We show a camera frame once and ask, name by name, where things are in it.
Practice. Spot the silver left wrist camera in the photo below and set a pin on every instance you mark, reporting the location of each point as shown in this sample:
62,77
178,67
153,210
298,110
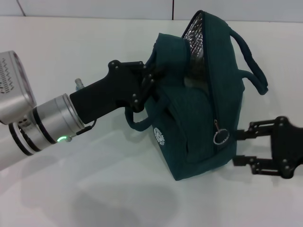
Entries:
14,94

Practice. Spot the dark teal fabric bag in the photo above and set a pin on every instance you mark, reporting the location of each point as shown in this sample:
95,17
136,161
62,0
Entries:
201,106

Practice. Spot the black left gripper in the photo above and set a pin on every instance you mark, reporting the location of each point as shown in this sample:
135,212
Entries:
111,92

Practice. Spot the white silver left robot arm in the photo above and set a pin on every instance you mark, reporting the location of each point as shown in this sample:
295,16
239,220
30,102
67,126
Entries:
47,123

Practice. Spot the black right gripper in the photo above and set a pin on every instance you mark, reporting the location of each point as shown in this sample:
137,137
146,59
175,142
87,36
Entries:
288,146

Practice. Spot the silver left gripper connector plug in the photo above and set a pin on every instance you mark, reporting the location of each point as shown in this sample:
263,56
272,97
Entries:
79,84

